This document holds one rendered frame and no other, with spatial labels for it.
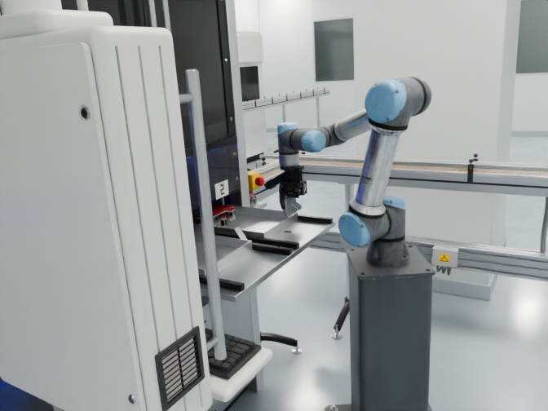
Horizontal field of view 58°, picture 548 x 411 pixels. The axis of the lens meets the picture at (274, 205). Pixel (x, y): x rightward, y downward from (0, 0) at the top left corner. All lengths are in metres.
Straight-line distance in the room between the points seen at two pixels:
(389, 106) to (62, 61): 0.89
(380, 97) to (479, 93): 1.66
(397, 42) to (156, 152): 2.44
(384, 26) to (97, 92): 2.53
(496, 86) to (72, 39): 2.53
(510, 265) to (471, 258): 0.18
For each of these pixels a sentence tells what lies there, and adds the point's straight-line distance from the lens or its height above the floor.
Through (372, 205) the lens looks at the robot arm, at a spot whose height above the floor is 1.04.
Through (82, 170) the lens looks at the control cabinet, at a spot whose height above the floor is 1.34.
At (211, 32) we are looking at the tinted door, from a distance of 1.93.
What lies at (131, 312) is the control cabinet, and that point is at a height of 1.09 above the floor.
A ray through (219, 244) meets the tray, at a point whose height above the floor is 0.89.
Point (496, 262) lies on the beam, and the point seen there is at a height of 0.49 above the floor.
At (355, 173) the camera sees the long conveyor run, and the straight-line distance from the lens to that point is 2.64.
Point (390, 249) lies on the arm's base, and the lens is 1.73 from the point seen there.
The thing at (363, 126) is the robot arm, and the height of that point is 1.26.
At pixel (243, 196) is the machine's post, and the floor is 0.95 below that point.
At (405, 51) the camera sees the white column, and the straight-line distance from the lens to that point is 3.13.
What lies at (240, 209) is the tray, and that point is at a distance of 2.08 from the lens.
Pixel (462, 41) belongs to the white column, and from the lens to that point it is 3.06.
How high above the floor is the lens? 1.48
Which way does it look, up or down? 16 degrees down
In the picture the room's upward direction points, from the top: 4 degrees counter-clockwise
